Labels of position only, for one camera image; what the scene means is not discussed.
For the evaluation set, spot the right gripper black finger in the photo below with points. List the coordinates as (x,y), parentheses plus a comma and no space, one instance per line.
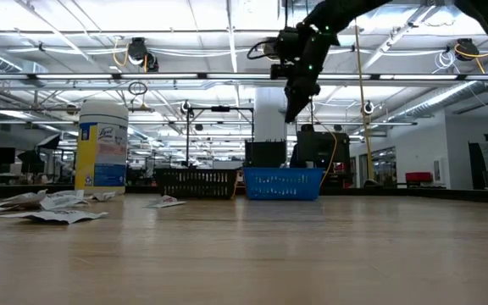
(292,106)
(308,96)

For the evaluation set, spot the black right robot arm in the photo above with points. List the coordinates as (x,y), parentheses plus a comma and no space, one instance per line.
(345,10)

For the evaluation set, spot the white building column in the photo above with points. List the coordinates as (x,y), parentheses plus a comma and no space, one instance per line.
(269,123)

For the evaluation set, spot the black equipment box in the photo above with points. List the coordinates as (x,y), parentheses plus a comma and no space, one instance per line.
(265,154)

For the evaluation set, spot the small black ceiling reel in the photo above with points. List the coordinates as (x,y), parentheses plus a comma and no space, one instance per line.
(185,107)
(368,108)

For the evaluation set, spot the blue slotted plastic basket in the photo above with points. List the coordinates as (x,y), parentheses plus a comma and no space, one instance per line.
(284,184)

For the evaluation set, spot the glass door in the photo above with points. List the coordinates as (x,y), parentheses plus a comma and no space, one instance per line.
(379,167)

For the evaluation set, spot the black slotted plastic basket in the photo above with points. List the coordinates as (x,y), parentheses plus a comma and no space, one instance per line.
(197,184)

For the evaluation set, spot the red storage bin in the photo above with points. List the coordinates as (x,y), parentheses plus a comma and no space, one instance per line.
(418,177)

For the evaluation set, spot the Lysol wipes canister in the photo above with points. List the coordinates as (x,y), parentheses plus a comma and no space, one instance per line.
(104,161)

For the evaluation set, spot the white black printed packet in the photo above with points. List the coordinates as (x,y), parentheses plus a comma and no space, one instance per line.
(105,196)

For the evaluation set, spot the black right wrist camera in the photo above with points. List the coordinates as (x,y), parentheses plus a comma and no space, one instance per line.
(288,46)

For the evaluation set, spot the black background rig frame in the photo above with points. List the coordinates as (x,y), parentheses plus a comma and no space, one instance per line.
(220,109)

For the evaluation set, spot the framed wall picture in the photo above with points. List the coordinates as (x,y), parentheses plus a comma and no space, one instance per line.
(437,169)

